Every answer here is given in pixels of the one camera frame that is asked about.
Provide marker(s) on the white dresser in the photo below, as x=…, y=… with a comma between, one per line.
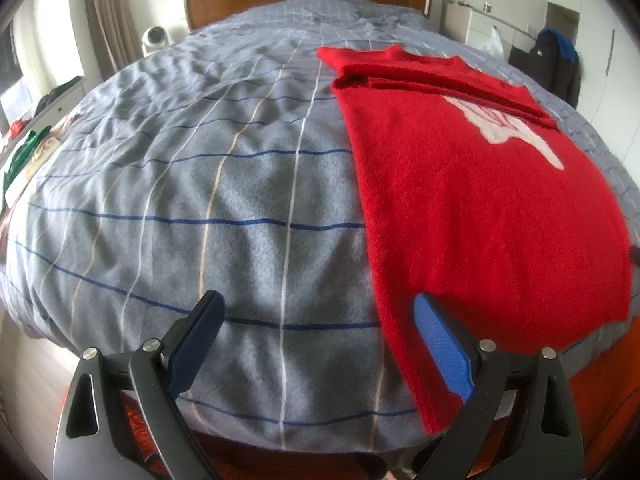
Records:
x=465, y=22

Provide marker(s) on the dark clothes pile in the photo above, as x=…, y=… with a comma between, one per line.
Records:
x=52, y=96

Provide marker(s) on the black backpack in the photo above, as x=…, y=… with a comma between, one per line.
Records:
x=550, y=65

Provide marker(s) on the bed with grey plaid cover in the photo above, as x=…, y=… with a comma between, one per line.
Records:
x=200, y=185

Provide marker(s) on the green cloth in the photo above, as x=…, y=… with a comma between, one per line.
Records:
x=22, y=155

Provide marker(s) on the small red item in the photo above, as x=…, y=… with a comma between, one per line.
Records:
x=17, y=128

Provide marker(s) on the white window cabinet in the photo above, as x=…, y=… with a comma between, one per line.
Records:
x=65, y=102

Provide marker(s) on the beige curtain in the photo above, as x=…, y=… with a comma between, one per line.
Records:
x=115, y=15

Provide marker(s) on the white plastic bag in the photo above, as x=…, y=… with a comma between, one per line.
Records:
x=494, y=42

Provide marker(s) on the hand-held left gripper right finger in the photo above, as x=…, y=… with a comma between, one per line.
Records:
x=445, y=345

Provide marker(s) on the white round fan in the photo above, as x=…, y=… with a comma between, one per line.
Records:
x=155, y=40

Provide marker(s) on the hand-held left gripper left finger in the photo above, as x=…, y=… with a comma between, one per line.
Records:
x=197, y=342

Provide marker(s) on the beige patterned cloth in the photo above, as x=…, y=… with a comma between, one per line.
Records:
x=42, y=155

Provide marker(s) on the red sweater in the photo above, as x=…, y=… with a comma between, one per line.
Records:
x=475, y=210

